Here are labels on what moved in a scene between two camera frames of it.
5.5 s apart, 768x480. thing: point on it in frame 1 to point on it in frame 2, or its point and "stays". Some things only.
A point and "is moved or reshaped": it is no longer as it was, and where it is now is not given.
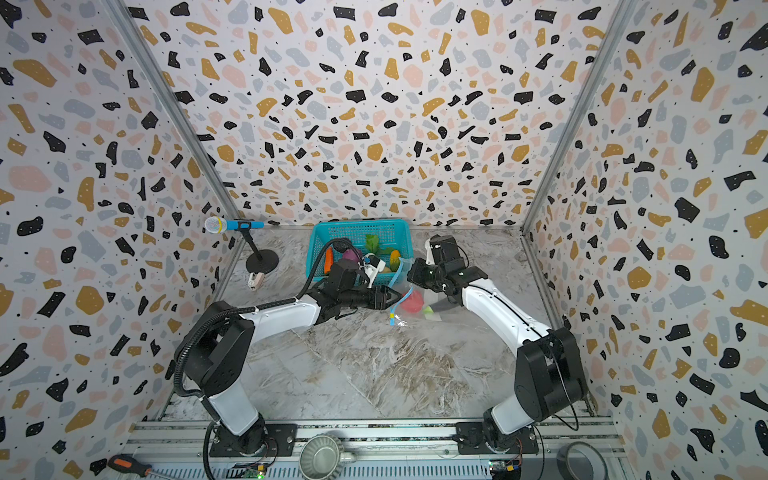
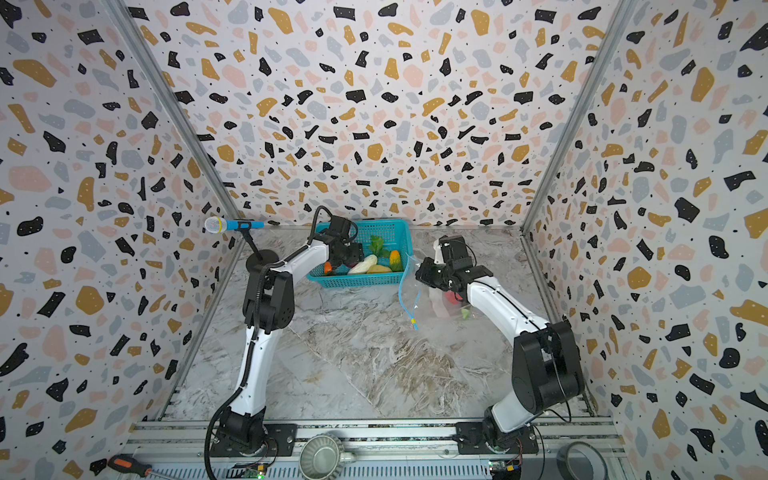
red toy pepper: (414, 302) is moved or reshaped
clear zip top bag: (413, 302) is moved or reshaped
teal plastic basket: (389, 239) stays
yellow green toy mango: (394, 260) stays
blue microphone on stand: (262, 261) stays
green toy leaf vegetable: (372, 243) stays
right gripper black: (422, 276) stays
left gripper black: (379, 303) to (356, 254)
